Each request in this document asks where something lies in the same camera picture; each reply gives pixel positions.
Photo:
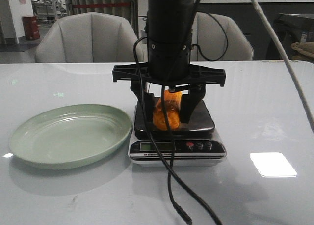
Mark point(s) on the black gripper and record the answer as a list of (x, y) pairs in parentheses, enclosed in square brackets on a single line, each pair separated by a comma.
[(146, 102)]

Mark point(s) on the yellow corn cob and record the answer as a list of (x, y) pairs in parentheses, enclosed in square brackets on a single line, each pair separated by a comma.
[(173, 105)]

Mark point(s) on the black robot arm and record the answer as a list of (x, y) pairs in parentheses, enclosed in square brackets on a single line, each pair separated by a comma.
[(168, 87)]

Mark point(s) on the black silver kitchen scale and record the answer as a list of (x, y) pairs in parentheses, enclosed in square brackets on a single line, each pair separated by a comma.
[(196, 143)]

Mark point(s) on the right grey upholstered chair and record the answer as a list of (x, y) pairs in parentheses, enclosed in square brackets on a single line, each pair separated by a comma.
[(218, 37)]

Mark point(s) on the grey upholstered chair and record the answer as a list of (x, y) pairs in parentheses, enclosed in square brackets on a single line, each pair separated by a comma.
[(218, 37), (87, 38)]

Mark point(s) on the left grey upholstered chair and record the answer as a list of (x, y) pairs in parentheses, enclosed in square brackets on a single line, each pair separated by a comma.
[(87, 38)]

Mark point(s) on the light green oval plate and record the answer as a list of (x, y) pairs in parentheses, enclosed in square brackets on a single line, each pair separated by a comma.
[(71, 136)]

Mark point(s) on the red barrier tape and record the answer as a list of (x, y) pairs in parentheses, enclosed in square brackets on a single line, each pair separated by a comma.
[(109, 5)]

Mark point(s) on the white drawer cabinet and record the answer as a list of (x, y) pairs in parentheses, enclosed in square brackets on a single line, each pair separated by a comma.
[(142, 6)]

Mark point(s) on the dark grey counter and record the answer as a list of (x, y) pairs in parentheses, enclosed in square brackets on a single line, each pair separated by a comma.
[(243, 13)]

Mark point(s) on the beige cushion at right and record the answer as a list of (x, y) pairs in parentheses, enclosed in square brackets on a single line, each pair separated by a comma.
[(303, 51)]

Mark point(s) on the black appliance at right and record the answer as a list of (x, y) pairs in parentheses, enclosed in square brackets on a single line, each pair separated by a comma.
[(291, 28)]

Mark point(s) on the red bin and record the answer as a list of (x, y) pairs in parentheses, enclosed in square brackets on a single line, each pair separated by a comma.
[(30, 27)]

